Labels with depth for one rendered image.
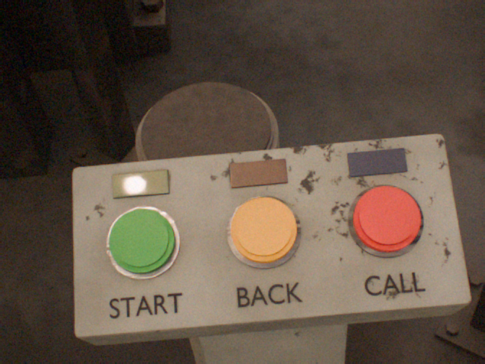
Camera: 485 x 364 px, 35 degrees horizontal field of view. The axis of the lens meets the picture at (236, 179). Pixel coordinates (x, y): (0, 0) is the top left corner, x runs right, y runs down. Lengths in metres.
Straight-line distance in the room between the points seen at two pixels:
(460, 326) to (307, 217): 0.67
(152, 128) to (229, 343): 0.21
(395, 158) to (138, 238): 0.17
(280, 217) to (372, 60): 0.99
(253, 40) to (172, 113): 0.84
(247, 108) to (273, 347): 0.21
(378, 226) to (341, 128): 0.86
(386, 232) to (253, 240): 0.08
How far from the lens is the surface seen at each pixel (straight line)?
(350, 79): 1.41
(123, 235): 0.48
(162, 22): 1.44
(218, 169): 0.49
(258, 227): 0.47
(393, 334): 1.12
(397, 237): 0.47
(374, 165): 0.49
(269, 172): 0.49
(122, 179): 0.50
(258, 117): 0.65
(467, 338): 1.12
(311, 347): 0.55
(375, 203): 0.48
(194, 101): 0.67
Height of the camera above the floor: 1.00
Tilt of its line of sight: 52 degrees down
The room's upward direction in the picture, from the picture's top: 7 degrees counter-clockwise
